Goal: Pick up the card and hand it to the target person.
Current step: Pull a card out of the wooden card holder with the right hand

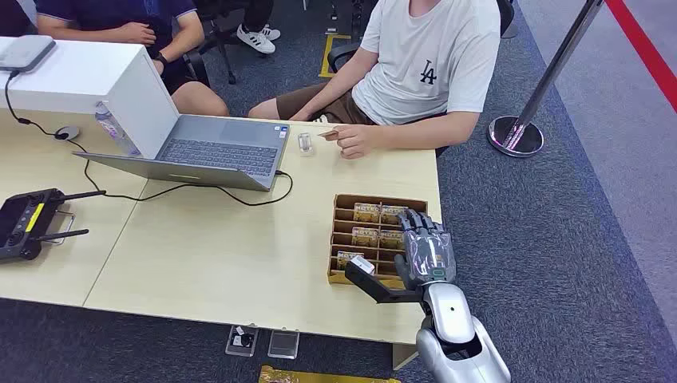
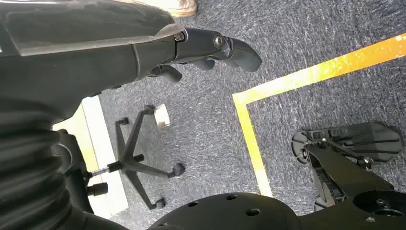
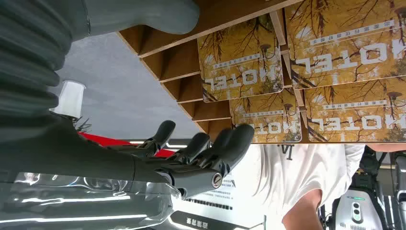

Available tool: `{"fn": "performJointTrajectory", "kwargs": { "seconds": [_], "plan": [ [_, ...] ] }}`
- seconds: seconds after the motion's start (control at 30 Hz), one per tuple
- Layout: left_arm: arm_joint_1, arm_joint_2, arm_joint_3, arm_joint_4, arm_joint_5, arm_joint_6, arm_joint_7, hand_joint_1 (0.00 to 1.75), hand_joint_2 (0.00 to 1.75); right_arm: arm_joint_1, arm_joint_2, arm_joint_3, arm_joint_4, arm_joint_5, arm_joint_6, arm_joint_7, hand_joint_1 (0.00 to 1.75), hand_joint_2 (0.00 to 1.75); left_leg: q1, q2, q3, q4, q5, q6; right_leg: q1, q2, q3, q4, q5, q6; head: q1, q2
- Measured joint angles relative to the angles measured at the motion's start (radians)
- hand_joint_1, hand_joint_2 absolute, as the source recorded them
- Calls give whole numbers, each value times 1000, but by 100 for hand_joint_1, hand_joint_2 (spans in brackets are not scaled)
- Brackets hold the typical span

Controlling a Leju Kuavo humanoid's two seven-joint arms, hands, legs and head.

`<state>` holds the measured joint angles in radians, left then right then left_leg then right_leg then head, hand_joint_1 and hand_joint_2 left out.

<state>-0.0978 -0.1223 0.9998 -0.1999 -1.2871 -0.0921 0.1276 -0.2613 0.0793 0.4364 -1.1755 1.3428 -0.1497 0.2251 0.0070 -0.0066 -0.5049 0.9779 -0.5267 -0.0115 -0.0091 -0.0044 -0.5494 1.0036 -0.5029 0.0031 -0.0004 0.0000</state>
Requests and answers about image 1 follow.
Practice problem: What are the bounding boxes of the person at picture edge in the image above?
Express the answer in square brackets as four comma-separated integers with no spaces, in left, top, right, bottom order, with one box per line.
[0,0,39,38]

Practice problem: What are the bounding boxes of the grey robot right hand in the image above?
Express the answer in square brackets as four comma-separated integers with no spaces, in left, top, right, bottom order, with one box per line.
[394,208,457,292]

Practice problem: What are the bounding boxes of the white box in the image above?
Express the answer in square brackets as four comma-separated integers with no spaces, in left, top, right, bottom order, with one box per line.
[0,38,181,160]

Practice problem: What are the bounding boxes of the gold hotel card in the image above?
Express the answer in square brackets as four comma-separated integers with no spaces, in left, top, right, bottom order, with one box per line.
[353,202,382,223]
[378,229,406,251]
[380,204,409,227]
[336,250,365,271]
[351,227,380,248]

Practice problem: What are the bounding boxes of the wooden table leg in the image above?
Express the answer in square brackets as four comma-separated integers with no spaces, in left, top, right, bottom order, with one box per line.
[391,343,420,372]

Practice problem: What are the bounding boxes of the black-mounted white wrist camera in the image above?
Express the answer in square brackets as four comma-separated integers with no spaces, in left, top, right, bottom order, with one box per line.
[344,256,426,306]

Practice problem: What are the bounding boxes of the person in white shirt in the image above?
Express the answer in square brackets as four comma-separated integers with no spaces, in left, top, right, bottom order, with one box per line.
[247,0,502,160]

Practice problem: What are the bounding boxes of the clear plastic water bottle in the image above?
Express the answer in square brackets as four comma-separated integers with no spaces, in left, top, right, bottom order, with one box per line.
[94,101,143,158]

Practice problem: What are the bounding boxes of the clear case with black item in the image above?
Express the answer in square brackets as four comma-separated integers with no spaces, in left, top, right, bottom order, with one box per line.
[224,324,261,358]

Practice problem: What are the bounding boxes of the brown wooden card holder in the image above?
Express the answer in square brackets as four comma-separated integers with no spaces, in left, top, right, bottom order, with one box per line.
[327,193,429,290]

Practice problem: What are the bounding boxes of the person in dark shirt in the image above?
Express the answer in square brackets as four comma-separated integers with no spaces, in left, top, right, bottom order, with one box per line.
[34,0,231,118]

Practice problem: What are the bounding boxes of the gold foil sheet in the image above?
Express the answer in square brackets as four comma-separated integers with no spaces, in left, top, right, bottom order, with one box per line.
[258,365,402,383]

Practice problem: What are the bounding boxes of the black cable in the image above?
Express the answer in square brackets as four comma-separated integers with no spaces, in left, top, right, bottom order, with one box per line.
[4,70,295,207]

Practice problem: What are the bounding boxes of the person's left hand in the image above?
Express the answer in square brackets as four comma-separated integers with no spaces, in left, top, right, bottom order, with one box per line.
[331,124,383,160]

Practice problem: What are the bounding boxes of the empty clear plastic case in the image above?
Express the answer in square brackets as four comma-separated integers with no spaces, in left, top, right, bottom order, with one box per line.
[267,330,302,361]

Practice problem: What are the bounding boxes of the person with white sneakers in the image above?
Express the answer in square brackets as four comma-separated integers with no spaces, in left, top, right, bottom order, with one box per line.
[236,0,283,56]

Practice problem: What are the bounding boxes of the grey laptop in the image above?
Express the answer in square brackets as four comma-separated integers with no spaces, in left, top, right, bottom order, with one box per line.
[72,113,291,193]

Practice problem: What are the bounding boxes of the flat grey device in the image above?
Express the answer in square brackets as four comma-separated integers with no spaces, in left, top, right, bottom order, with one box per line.
[0,34,57,74]

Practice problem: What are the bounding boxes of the chrome stanchion pole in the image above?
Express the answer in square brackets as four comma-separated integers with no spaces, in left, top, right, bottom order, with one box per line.
[487,0,605,159]

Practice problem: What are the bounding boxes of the black office chair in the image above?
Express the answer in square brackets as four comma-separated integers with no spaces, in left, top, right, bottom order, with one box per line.
[181,0,238,89]

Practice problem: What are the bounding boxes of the black remote controller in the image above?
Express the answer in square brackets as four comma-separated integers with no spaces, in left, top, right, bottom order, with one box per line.
[0,188,107,263]

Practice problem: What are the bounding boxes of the red barrier belt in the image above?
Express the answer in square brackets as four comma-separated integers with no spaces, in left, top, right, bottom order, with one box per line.
[604,0,677,115]

